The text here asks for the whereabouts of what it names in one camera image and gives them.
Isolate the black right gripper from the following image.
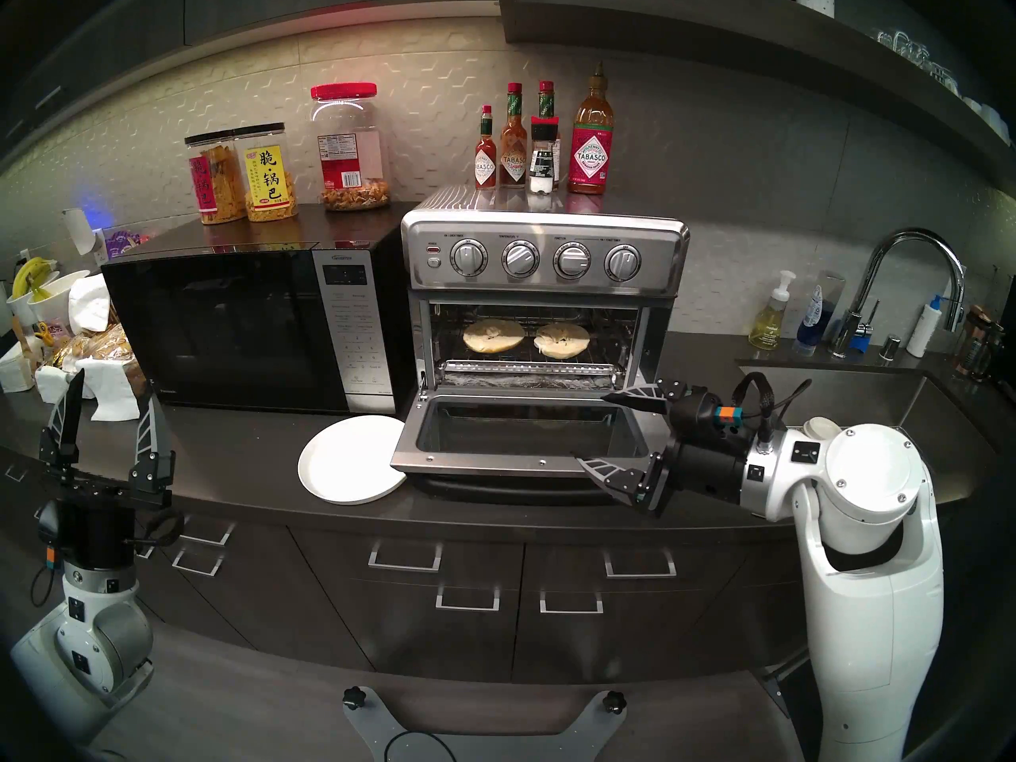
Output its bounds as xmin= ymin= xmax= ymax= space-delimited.
xmin=572 ymin=379 xmax=751 ymax=519

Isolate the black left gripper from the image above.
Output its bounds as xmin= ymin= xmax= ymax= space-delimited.
xmin=35 ymin=368 xmax=176 ymax=571

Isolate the glass toaster oven door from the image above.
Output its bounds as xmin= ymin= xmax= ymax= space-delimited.
xmin=391 ymin=391 xmax=675 ymax=506

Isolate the dark crusted bagel half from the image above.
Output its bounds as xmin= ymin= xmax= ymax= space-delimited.
xmin=533 ymin=322 xmax=591 ymax=360

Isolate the pale crusted bagel half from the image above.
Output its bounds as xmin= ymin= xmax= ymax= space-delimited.
xmin=463 ymin=317 xmax=526 ymax=354

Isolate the round white plate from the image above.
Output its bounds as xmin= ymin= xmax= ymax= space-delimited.
xmin=298 ymin=416 xmax=408 ymax=506

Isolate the foil covered oven tray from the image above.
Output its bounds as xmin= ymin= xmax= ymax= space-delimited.
xmin=441 ymin=370 xmax=628 ymax=392

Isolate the silver oven control knob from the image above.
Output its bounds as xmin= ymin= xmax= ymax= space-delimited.
xmin=501 ymin=239 xmax=541 ymax=279
xmin=603 ymin=243 xmax=644 ymax=283
xmin=449 ymin=238 xmax=490 ymax=279
xmin=552 ymin=241 xmax=593 ymax=281

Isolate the black microwave oven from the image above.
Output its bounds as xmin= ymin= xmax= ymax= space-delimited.
xmin=102 ymin=203 xmax=418 ymax=416

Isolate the stainless steel toaster oven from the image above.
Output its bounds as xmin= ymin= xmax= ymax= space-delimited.
xmin=401 ymin=185 xmax=691 ymax=396

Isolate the large white paper bag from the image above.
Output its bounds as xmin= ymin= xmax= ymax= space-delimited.
xmin=78 ymin=358 xmax=142 ymax=421

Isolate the small white paper bag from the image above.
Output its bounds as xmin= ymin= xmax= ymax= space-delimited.
xmin=35 ymin=364 xmax=80 ymax=408
xmin=0 ymin=340 xmax=37 ymax=394

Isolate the bagged bread loaf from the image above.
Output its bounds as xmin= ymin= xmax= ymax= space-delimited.
xmin=48 ymin=324 xmax=148 ymax=396

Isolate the white crumpled paper bag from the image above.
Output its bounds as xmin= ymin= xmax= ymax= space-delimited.
xmin=69 ymin=274 xmax=112 ymax=334

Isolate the yellow liquid soap dispenser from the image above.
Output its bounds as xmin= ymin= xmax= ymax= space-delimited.
xmin=749 ymin=270 xmax=797 ymax=351

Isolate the yellow banana bunch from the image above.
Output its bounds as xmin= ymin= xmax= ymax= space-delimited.
xmin=12 ymin=256 xmax=56 ymax=297

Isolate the blue dish soap bottle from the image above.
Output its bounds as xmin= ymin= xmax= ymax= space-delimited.
xmin=796 ymin=284 xmax=830 ymax=348

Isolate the stainless steel sink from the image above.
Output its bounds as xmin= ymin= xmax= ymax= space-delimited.
xmin=738 ymin=360 xmax=1001 ymax=499

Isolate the chrome gooseneck faucet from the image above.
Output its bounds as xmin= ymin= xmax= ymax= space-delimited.
xmin=831 ymin=229 xmax=968 ymax=358

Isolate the dark lower cabinet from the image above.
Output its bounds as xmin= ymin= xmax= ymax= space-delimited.
xmin=0 ymin=443 xmax=985 ymax=686

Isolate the large Tabasco sriracha bottle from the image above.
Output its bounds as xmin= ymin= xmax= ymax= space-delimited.
xmin=568 ymin=62 xmax=615 ymax=195

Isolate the red label snack jar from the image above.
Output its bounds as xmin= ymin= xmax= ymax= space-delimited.
xmin=185 ymin=131 xmax=247 ymax=225

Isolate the medium Tabasco sauce bottle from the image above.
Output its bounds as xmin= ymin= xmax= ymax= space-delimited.
xmin=500 ymin=83 xmax=529 ymax=187

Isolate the white bottle blue cap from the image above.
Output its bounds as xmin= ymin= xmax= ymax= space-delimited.
xmin=906 ymin=294 xmax=944 ymax=359

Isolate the small Tabasco sauce bottle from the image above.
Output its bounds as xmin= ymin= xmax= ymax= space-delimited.
xmin=475 ymin=106 xmax=498 ymax=190

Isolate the yellow label snack jar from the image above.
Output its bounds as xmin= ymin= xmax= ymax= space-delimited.
xmin=236 ymin=123 xmax=298 ymax=222

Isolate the copper lidded jar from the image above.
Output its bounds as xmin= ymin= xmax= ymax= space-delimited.
xmin=956 ymin=304 xmax=989 ymax=372

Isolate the green neck Tabasco bottle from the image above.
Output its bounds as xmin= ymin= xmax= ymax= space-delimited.
xmin=537 ymin=80 xmax=563 ymax=183

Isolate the dark glass french press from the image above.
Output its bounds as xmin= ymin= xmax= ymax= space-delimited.
xmin=978 ymin=320 xmax=1005 ymax=380

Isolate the black countertop appliance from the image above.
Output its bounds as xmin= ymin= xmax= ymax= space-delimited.
xmin=1000 ymin=280 xmax=1016 ymax=404

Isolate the clear jar red lid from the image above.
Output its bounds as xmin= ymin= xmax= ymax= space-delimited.
xmin=310 ymin=83 xmax=392 ymax=212

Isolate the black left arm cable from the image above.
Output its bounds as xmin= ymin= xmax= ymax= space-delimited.
xmin=30 ymin=505 xmax=186 ymax=608

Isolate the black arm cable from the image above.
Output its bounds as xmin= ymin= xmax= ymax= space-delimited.
xmin=30 ymin=505 xmax=186 ymax=608
xmin=732 ymin=371 xmax=813 ymax=453

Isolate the wire oven rack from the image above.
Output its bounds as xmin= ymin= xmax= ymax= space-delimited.
xmin=433 ymin=306 xmax=642 ymax=372

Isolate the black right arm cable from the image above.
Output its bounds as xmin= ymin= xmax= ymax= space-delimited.
xmin=732 ymin=371 xmax=813 ymax=453

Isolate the black base cable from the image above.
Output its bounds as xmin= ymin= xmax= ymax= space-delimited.
xmin=385 ymin=729 xmax=459 ymax=762

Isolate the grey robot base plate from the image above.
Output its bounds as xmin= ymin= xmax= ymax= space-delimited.
xmin=343 ymin=687 xmax=628 ymax=762

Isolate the dark open wall shelf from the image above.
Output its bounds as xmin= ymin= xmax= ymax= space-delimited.
xmin=500 ymin=0 xmax=1016 ymax=198

